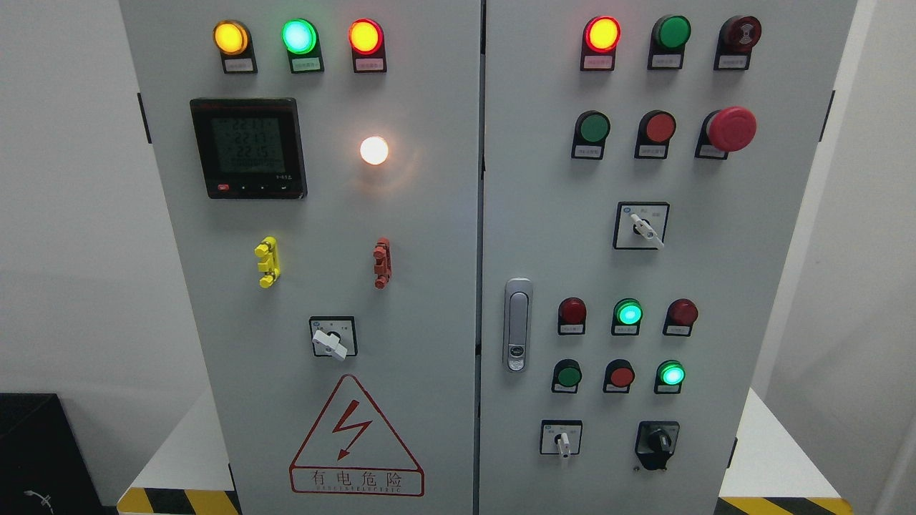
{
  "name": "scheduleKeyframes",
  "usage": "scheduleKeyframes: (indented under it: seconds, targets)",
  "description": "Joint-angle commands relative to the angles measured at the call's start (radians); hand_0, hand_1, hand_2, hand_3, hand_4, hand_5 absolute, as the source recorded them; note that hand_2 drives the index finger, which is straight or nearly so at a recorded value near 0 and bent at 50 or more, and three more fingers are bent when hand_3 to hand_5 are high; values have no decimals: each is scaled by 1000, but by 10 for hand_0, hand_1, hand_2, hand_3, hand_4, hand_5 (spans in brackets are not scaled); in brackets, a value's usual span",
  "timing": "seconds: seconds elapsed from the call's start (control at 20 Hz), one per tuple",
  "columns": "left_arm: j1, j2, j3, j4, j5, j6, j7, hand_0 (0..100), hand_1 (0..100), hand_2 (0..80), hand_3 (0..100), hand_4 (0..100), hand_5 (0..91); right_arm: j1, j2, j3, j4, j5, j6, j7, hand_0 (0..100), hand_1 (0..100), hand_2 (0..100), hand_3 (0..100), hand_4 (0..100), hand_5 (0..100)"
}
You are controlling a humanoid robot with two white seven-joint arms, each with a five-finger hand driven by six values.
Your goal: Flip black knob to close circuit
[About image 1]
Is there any black rotary knob switch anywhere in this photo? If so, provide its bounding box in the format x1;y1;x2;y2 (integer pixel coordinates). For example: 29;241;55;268
634;421;681;471

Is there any grey electrical cabinet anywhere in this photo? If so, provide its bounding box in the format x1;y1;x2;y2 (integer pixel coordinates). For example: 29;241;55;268
119;1;857;514

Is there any red terminal connector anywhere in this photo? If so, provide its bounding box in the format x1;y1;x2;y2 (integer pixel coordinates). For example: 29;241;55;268
372;237;392;290

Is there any dark red indicator light left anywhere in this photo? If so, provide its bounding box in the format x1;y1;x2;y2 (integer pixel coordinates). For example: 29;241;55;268
557;297;587;335

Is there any dark red indicator light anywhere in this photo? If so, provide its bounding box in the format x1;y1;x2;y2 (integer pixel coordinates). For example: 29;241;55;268
557;297;587;335
662;298;699;337

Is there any white glowing indicator light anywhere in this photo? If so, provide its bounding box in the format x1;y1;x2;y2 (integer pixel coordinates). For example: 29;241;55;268
359;136;389;166

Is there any lit green indicator light middle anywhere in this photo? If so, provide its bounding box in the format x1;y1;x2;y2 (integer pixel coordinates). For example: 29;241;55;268
611;298;643;336

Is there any green push button second row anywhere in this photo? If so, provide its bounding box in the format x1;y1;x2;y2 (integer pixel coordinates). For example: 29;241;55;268
570;110;611;160

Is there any yellow terminal connector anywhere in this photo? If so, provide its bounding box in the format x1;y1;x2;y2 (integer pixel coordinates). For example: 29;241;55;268
254;235;281;289

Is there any red push button lower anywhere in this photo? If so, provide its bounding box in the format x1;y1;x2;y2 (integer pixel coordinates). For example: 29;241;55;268
603;359;635;393

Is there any red electric hazard sticker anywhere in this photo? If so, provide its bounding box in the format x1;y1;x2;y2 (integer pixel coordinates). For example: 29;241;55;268
288;374;425;496

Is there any dark red indicator light right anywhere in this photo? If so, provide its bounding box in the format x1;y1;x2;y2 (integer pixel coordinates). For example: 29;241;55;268
662;298;699;337

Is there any red push button second row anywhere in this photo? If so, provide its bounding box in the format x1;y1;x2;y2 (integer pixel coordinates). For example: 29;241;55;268
634;109;676;160

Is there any black digital power meter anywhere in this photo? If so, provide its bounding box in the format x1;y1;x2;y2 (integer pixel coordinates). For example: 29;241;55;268
190;97;308;200

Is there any red ringed indicator light left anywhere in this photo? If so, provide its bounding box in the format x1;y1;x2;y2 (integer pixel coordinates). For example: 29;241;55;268
348;19;387;73

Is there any red ringed indicator light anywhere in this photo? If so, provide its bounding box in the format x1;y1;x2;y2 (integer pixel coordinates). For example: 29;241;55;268
348;19;387;73
580;16;621;72

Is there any lit green push button lower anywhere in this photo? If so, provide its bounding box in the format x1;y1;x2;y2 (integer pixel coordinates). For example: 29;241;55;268
653;359;685;395

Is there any red ringed indicator light right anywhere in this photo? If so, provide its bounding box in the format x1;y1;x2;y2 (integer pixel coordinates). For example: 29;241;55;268
580;16;621;72

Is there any green indicator light top left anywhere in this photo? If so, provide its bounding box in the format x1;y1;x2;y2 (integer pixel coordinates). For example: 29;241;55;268
281;19;324;73

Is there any red emergency stop button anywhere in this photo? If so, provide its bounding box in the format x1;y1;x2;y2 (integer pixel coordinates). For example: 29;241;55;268
696;107;758;160

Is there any green push button top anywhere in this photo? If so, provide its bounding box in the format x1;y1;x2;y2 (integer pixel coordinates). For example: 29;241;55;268
647;14;691;69

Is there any yellow indicator light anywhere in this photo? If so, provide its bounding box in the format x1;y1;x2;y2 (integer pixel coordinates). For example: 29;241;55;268
213;19;258;74

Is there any dark red buzzer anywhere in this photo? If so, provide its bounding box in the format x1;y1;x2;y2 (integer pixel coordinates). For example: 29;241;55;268
713;14;762;71

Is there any silver door latch handle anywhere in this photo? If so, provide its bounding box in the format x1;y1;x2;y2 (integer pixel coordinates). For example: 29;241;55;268
503;278;533;372

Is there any white rotary switch left door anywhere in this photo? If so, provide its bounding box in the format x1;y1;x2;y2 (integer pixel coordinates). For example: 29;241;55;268
308;315;358;361

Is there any white rotary switch upper right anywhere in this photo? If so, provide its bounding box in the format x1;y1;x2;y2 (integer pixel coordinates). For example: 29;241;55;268
613;202;671;250

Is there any white rotary switch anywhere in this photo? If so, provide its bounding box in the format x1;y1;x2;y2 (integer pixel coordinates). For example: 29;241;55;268
613;202;671;250
539;418;585;467

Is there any white rotary switch lower right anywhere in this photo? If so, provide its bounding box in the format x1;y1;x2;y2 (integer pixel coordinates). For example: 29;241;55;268
539;418;585;467

